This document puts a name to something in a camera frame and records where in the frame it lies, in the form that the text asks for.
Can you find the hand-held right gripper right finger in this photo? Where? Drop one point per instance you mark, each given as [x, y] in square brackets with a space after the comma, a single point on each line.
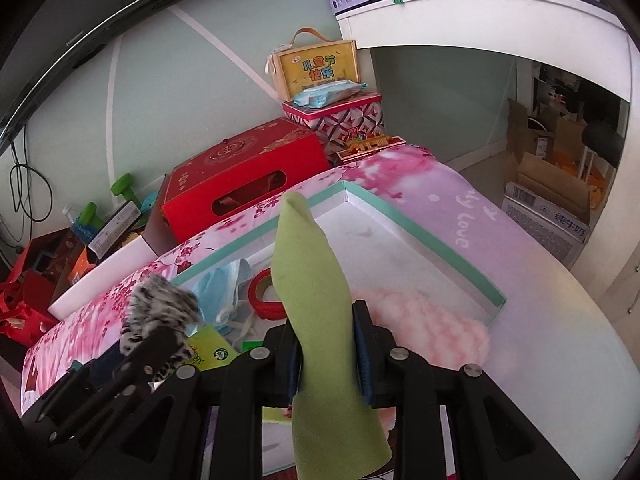
[362, 370]

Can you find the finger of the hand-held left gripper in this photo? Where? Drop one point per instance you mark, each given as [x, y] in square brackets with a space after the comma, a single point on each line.
[85, 375]
[145, 360]

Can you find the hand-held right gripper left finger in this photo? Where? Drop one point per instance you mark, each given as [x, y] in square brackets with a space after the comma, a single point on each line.
[292, 375]

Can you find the leopard print scrunchie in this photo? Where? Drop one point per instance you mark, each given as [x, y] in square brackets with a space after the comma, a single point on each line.
[160, 300]

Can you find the green tissue packet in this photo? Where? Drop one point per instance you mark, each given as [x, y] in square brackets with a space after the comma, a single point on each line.
[215, 350]

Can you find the pink striped fluffy cloth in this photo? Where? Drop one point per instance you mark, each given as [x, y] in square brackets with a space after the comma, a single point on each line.
[430, 325]

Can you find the light green cloth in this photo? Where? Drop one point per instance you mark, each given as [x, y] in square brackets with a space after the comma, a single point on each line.
[310, 285]

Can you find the blue face mask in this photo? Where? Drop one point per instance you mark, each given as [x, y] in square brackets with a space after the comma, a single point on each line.
[220, 285]

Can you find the white shallow box teal rim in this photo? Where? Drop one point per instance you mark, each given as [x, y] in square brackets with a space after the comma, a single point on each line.
[390, 240]

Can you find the red paper bag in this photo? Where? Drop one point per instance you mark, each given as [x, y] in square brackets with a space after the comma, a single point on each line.
[22, 315]

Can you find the white foam board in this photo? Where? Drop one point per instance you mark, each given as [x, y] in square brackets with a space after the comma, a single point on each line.
[100, 285]

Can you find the orange carton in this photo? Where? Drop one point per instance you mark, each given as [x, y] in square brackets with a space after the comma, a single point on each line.
[80, 265]

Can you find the red open gift box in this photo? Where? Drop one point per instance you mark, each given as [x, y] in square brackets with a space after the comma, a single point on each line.
[40, 265]

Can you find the black and white carton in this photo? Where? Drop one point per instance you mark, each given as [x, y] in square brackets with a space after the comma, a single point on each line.
[117, 227]

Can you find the clear water bottle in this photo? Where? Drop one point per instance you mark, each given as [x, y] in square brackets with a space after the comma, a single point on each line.
[75, 227]

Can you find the green dumbbell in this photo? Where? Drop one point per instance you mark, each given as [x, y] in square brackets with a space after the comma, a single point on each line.
[122, 185]
[89, 215]

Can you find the pink floral bedsheet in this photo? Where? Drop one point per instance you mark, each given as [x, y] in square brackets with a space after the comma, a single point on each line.
[525, 285]

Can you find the toy block building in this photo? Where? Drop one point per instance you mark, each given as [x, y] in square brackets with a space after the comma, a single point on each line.
[370, 145]

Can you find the white printed carton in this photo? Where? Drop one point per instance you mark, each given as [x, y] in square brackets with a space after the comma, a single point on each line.
[545, 230]

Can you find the red white patterned box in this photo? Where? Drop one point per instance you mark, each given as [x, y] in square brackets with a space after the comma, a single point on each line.
[350, 122]

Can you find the brown cardboard boxes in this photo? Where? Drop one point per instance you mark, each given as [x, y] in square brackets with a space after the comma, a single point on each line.
[550, 180]

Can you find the blue wet wipes pack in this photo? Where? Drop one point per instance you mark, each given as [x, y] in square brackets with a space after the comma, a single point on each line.
[325, 94]

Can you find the black chair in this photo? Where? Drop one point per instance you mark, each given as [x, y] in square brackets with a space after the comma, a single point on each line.
[602, 142]

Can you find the white desk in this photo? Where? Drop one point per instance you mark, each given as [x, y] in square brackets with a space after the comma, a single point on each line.
[500, 15]

